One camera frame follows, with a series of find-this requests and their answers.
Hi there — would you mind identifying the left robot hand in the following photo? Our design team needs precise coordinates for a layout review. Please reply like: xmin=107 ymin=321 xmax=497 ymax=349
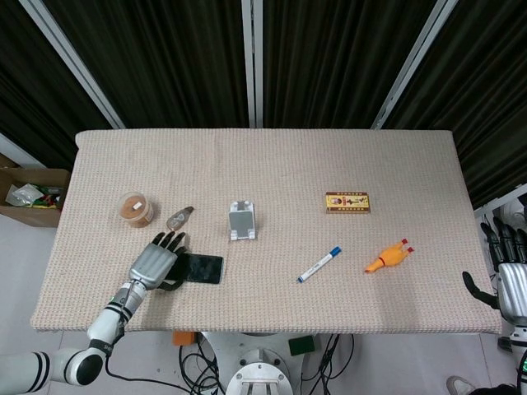
xmin=128 ymin=231 xmax=188 ymax=294

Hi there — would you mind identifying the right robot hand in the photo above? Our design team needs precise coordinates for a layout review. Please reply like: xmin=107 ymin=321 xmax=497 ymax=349
xmin=461 ymin=216 xmax=527 ymax=326

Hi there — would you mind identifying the black smartphone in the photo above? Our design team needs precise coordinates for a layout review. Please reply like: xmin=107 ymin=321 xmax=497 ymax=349
xmin=169 ymin=252 xmax=225 ymax=286

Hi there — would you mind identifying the robot base column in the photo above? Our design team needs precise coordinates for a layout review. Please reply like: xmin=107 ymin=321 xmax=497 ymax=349
xmin=201 ymin=332 xmax=326 ymax=395

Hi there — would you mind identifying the white phone stand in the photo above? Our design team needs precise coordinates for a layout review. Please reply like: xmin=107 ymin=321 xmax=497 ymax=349
xmin=227 ymin=199 xmax=257 ymax=243

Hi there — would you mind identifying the correction tape dispenser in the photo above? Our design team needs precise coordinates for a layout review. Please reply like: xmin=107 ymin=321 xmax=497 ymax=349
xmin=166 ymin=206 xmax=196 ymax=230

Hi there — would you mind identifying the clear tub of rubber bands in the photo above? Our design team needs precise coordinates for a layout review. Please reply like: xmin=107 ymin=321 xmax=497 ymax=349
xmin=118 ymin=193 xmax=155 ymax=227

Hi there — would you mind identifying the beige woven table cloth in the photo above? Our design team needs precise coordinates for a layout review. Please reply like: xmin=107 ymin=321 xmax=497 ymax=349
xmin=29 ymin=128 xmax=504 ymax=335

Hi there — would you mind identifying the yellow rubber chicken toy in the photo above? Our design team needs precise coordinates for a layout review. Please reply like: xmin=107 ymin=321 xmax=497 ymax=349
xmin=363 ymin=237 xmax=416 ymax=274

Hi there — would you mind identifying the white shoe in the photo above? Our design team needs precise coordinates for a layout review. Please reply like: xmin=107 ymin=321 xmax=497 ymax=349
xmin=446 ymin=374 xmax=478 ymax=395

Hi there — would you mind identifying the cardboard box with clutter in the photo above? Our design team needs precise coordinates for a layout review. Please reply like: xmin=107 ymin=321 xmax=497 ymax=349
xmin=0 ymin=153 xmax=71 ymax=228

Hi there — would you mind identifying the blue white marker pen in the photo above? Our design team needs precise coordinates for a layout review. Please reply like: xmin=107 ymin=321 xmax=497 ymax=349
xmin=296 ymin=245 xmax=343 ymax=284

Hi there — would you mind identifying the green box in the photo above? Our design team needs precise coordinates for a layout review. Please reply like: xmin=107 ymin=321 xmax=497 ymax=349
xmin=287 ymin=335 xmax=317 ymax=357

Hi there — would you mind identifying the yellow red card box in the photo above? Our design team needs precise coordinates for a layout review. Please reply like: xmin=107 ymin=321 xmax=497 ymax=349
xmin=324 ymin=191 xmax=373 ymax=216

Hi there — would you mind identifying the black curtain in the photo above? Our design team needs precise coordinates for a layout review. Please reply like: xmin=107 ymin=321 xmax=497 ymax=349
xmin=0 ymin=0 xmax=527 ymax=211

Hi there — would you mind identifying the black cable bundle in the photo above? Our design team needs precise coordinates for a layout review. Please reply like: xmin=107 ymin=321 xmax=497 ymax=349
xmin=105 ymin=332 xmax=231 ymax=395

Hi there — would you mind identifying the grey metal frame post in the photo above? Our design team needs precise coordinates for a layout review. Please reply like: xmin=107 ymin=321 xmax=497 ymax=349
xmin=369 ymin=0 xmax=459 ymax=131
xmin=240 ymin=0 xmax=264 ymax=128
xmin=25 ymin=0 xmax=126 ymax=129

